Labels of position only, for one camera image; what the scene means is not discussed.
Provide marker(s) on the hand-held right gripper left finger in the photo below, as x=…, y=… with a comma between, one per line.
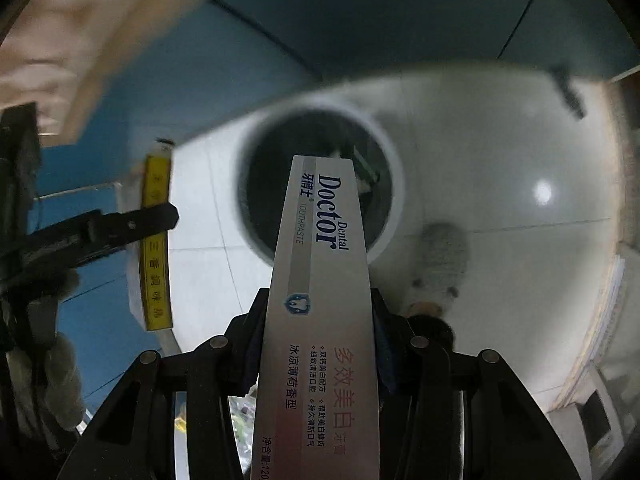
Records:
x=239, y=342

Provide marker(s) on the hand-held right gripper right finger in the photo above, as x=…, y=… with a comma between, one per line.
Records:
x=385, y=355

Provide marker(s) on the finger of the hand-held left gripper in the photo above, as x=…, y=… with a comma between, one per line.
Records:
x=125, y=225

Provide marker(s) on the white packet with yellow label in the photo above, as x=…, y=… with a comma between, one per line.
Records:
x=156, y=280

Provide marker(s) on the white toothpaste box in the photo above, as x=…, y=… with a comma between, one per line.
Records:
x=320, y=310

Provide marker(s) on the white round trash bin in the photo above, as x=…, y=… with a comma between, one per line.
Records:
x=390, y=160

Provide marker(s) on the person's left hand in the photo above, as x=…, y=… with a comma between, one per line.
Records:
x=62, y=385

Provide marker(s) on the fuzzy grey slipper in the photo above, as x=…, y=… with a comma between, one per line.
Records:
x=442, y=260

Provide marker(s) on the beige wooden furniture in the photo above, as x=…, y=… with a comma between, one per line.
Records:
x=85, y=35

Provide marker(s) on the green packet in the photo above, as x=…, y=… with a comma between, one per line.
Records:
x=367, y=167

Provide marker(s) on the grey box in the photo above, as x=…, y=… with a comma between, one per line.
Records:
x=597, y=420

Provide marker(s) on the black object on floor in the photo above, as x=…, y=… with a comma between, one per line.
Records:
x=569, y=92

